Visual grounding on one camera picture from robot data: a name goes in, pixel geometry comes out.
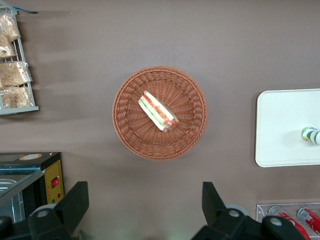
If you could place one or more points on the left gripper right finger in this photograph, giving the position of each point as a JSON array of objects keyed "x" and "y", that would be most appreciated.
[{"x": 220, "y": 220}]

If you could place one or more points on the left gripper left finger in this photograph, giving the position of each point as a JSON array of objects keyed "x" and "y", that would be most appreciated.
[{"x": 65, "y": 212}]

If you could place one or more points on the green gum bottle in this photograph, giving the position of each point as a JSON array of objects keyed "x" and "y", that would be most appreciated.
[{"x": 310, "y": 135}]

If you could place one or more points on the cream plastic tray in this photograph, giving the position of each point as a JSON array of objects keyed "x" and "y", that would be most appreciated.
[{"x": 280, "y": 120}]

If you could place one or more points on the clear acrylic bottle rack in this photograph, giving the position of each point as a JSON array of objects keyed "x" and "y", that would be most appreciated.
[{"x": 261, "y": 210}]

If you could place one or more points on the red cola bottle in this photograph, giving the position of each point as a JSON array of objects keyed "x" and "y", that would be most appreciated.
[
  {"x": 287, "y": 218},
  {"x": 310, "y": 217}
]

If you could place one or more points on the round brown wicker basket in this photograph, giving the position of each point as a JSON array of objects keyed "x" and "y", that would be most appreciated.
[{"x": 130, "y": 130}]

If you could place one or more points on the wrapped triangle sandwich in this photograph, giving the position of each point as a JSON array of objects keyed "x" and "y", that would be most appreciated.
[{"x": 157, "y": 112}]

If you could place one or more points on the bagged bread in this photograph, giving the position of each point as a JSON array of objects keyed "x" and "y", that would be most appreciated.
[
  {"x": 8, "y": 26},
  {"x": 16, "y": 96},
  {"x": 15, "y": 73},
  {"x": 5, "y": 48}
]

